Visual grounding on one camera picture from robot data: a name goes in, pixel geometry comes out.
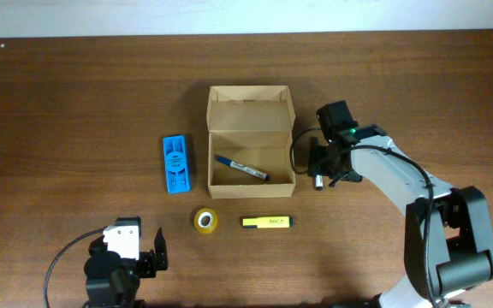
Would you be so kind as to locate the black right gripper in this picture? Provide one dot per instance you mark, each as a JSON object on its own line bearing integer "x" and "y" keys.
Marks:
{"x": 316, "y": 165}

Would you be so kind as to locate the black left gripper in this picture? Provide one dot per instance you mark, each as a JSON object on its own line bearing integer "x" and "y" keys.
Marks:
{"x": 147, "y": 258}

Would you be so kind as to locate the black whiteboard marker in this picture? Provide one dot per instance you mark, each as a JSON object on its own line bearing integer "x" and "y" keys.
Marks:
{"x": 318, "y": 182}

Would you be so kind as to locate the yellow highlighter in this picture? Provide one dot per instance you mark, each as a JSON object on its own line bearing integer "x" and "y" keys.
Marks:
{"x": 268, "y": 222}

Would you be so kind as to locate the blue whiteboard marker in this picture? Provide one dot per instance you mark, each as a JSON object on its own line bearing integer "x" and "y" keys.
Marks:
{"x": 243, "y": 168}

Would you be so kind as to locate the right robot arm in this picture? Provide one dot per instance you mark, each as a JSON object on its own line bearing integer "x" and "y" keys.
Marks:
{"x": 448, "y": 244}

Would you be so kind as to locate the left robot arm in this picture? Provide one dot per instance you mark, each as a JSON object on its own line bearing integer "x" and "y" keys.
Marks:
{"x": 119, "y": 290}

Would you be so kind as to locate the yellow tape roll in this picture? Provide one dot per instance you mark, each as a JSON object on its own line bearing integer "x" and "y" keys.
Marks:
{"x": 205, "y": 221}

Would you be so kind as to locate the open cardboard box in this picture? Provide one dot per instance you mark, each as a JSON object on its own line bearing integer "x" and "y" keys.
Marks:
{"x": 251, "y": 125}

